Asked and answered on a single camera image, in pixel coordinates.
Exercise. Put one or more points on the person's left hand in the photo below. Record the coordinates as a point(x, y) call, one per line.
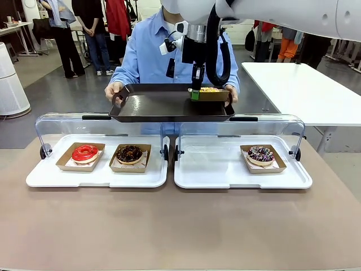
point(234, 94)

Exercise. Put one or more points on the person's right hand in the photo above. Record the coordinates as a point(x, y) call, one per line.
point(112, 90)

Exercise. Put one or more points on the person's left forearm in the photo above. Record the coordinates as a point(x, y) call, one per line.
point(233, 76)

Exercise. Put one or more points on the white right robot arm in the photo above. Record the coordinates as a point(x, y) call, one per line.
point(282, 14)

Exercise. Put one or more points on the bystander with light blue shirt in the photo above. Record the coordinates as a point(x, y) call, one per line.
point(65, 39)

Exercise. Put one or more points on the black backpack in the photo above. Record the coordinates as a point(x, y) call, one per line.
point(249, 39)

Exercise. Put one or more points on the white table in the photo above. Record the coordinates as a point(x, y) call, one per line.
point(299, 90)

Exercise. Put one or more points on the black serving tray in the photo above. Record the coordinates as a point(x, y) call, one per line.
point(158, 104)

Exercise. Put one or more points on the chocolate donut rainbow sprinkles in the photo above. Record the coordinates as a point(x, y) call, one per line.
point(260, 156)

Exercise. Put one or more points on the red glazed donut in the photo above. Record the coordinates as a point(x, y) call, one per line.
point(81, 155)

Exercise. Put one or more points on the white desk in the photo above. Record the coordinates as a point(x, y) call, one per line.
point(14, 28)

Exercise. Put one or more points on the yellow sprinkled donut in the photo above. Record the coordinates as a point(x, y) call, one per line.
point(210, 89)

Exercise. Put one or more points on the person's right forearm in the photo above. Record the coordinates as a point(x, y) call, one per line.
point(119, 74)

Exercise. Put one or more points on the red jacket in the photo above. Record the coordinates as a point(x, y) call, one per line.
point(117, 17)

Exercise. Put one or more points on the chocolate donut with nuts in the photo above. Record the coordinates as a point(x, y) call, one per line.
point(124, 153)

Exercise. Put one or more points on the black office chair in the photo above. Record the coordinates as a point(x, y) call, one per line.
point(41, 31)

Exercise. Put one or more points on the black clip-on badge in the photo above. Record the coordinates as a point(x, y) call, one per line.
point(170, 67)

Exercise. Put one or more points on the white air purifier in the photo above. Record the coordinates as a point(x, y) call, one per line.
point(11, 90)

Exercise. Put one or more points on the person in blue shirt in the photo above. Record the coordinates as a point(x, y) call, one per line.
point(152, 48)

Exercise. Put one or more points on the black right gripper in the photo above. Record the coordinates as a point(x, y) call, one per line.
point(194, 53)

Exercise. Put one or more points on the bystander in black clothes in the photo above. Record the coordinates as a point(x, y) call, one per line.
point(314, 48)

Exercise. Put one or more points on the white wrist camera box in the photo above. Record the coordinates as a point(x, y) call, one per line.
point(166, 48)

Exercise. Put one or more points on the bystander in orange trousers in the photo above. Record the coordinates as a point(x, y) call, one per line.
point(287, 48)

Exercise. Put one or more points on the cardboard donut box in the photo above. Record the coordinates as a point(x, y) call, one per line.
point(214, 96)
point(73, 168)
point(127, 170)
point(279, 168)

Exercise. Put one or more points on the white display tray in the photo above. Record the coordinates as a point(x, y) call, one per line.
point(214, 169)
point(45, 175)

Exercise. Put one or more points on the bystander in black t-shirt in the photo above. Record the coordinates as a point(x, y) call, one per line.
point(90, 14)

